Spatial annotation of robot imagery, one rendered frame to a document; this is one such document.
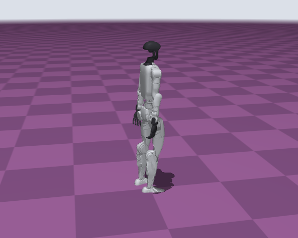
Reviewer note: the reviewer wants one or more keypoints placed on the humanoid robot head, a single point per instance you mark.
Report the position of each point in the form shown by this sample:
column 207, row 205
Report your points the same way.
column 153, row 48

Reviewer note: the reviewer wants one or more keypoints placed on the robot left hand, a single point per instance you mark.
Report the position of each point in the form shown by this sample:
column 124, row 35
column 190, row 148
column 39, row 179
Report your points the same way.
column 136, row 118

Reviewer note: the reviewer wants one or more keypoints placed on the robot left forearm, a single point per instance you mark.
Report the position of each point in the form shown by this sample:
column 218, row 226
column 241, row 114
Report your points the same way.
column 140, row 100

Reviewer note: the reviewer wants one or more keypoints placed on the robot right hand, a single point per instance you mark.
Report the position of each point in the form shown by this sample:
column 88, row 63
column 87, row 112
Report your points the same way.
column 153, row 129

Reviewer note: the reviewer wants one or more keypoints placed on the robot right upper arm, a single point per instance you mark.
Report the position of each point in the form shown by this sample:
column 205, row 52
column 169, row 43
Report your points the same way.
column 156, row 76

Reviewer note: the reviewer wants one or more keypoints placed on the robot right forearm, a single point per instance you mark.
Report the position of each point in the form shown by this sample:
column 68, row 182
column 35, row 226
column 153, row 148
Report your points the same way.
column 155, row 107

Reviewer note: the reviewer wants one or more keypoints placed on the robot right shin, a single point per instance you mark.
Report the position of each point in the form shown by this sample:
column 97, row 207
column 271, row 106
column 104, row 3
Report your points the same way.
column 151, row 167

